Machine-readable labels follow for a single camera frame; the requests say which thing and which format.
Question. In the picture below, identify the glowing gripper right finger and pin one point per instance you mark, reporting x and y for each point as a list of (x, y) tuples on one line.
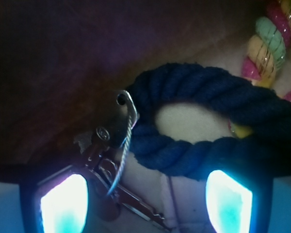
[(248, 204)]

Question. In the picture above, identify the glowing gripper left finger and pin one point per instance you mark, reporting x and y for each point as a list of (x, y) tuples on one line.
[(36, 199)]

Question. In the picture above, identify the silver key bunch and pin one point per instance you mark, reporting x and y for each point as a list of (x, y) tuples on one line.
[(92, 170)]

